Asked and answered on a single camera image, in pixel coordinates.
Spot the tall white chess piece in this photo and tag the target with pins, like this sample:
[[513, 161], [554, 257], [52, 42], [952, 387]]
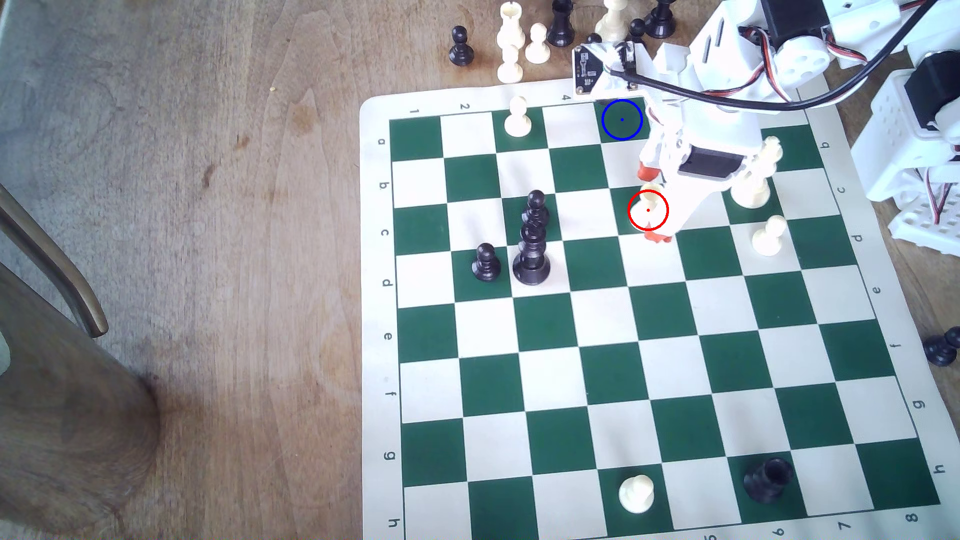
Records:
[[754, 193]]

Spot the white chess king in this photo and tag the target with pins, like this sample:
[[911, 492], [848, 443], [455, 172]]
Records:
[[511, 26]]

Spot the green and white chess mat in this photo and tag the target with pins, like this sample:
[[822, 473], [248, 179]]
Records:
[[600, 337]]

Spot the white pawn bottom board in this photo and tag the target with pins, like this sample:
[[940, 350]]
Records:
[[637, 495]]

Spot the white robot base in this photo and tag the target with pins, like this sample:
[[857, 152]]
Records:
[[892, 150]]

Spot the small camera circuit board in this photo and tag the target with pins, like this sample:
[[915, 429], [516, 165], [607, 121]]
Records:
[[592, 71]]

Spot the wooden chair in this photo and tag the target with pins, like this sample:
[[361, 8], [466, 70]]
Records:
[[67, 420]]

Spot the black chess piece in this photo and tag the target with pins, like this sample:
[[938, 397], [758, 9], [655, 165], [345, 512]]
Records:
[[941, 349]]

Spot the black chess pawn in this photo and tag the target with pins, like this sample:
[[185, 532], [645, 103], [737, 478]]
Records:
[[461, 49], [637, 28], [594, 37], [486, 264], [535, 204]]

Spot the white chess pawn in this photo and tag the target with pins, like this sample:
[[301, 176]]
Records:
[[537, 46], [510, 69], [768, 238], [517, 120]]

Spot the black chess king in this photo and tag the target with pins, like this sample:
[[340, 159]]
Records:
[[661, 22]]

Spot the white chess queen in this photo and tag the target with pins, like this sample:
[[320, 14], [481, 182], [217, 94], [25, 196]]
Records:
[[613, 22]]

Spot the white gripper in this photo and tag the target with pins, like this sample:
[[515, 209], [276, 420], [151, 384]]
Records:
[[712, 164]]

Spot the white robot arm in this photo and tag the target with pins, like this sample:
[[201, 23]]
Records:
[[799, 64]]

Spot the black chess rook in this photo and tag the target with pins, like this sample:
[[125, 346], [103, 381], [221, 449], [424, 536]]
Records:
[[560, 26], [768, 480]]

